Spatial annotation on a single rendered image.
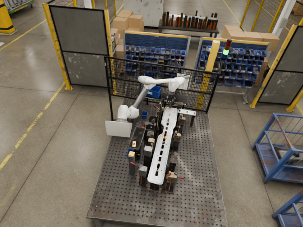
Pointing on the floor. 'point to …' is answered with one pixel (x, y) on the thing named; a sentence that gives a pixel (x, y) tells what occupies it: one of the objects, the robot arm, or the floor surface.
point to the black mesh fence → (156, 84)
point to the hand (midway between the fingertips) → (170, 105)
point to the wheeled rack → (18, 6)
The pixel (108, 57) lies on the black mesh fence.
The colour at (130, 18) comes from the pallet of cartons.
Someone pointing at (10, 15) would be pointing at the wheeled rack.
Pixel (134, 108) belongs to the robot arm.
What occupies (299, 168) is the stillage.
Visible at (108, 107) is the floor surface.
